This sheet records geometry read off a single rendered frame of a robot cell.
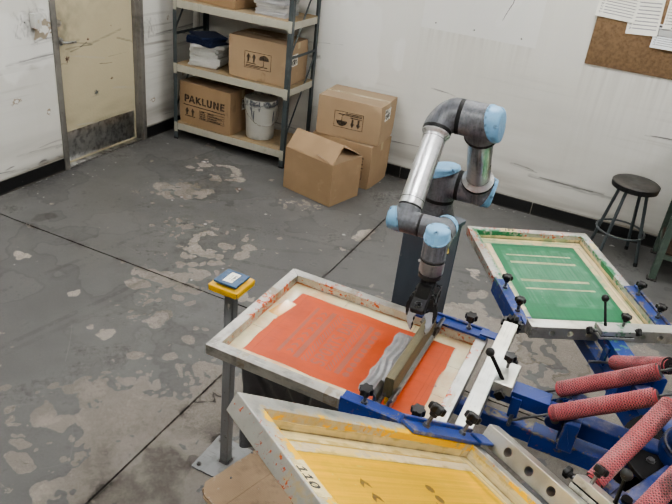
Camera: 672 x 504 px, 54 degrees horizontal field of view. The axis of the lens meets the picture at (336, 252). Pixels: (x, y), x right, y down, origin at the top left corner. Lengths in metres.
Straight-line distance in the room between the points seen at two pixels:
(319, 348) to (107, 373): 1.66
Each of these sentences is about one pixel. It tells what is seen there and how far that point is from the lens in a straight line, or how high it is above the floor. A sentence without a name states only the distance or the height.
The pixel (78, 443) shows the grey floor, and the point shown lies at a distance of 3.33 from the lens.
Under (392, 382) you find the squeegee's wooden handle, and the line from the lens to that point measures 2.02.
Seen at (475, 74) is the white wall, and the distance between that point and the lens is 5.80.
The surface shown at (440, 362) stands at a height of 0.95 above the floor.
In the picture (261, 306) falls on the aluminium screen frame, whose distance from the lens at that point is 2.37.
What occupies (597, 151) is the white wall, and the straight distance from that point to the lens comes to 5.76.
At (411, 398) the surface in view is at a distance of 2.12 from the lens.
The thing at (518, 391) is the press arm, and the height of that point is 1.04.
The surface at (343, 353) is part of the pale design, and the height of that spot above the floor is 0.96.
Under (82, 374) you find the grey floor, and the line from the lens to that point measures 3.69.
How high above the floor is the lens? 2.32
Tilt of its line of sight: 29 degrees down
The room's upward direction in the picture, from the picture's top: 7 degrees clockwise
